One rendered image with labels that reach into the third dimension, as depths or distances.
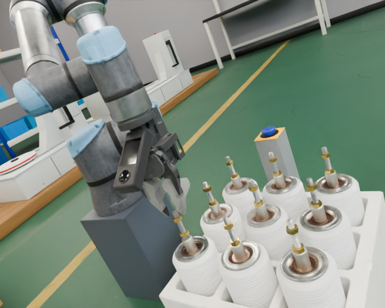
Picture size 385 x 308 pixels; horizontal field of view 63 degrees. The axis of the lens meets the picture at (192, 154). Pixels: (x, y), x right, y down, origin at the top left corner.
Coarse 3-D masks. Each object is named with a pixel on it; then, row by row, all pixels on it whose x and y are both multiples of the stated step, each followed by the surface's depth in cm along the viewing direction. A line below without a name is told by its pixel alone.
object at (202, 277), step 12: (216, 252) 65; (180, 264) 63; (192, 264) 62; (204, 264) 62; (216, 264) 64; (180, 276) 65; (192, 276) 63; (204, 276) 63; (216, 276) 64; (192, 288) 64; (204, 288) 64; (216, 288) 65
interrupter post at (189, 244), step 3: (189, 237) 65; (183, 240) 65; (186, 240) 64; (189, 240) 64; (192, 240) 65; (183, 243) 65; (186, 243) 64; (189, 243) 64; (192, 243) 65; (186, 246) 65; (189, 246) 65; (192, 246) 65; (195, 246) 65; (186, 249) 65; (189, 249) 65; (192, 249) 65; (195, 249) 65; (189, 252) 65
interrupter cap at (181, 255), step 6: (198, 240) 68; (204, 240) 67; (180, 246) 68; (198, 246) 66; (204, 246) 65; (180, 252) 66; (186, 252) 66; (192, 252) 65; (198, 252) 64; (204, 252) 63; (180, 258) 64; (186, 258) 63; (192, 258) 62
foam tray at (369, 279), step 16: (368, 192) 72; (368, 208) 67; (384, 208) 70; (368, 224) 63; (384, 224) 69; (368, 240) 60; (384, 240) 67; (368, 256) 57; (384, 256) 66; (176, 272) 72; (352, 272) 55; (368, 272) 54; (384, 272) 64; (176, 288) 68; (224, 288) 63; (352, 288) 52; (368, 288) 52; (384, 288) 63; (176, 304) 65; (192, 304) 62; (208, 304) 60; (224, 304) 59; (272, 304) 55; (352, 304) 50; (368, 304) 51; (384, 304) 61
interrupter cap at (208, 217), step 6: (222, 204) 77; (228, 204) 76; (210, 210) 76; (222, 210) 75; (228, 210) 74; (204, 216) 75; (210, 216) 74; (222, 216) 72; (228, 216) 71; (210, 222) 72; (216, 222) 71
